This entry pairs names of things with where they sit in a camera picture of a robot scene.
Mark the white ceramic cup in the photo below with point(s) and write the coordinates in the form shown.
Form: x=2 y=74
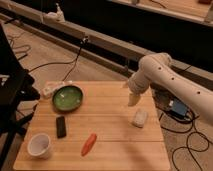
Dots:
x=39 y=146

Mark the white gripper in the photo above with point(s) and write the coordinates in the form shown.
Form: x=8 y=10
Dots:
x=138 y=83

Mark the black chair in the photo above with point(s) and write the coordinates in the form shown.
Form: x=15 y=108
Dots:
x=18 y=87

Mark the white power strip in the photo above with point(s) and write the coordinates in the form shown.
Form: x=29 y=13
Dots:
x=51 y=87

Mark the black rectangular block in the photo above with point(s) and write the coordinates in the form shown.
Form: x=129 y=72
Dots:
x=60 y=127

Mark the orange carrot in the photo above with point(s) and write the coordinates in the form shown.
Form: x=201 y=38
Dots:
x=88 y=144

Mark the green ceramic bowl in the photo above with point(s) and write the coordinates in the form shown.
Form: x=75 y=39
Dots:
x=67 y=98

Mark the white object on ledge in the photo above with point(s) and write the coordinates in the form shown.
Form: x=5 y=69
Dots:
x=57 y=16

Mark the blue electronics box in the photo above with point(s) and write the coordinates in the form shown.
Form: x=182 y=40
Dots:
x=178 y=108

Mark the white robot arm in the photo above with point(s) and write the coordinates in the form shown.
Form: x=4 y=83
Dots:
x=155 y=68

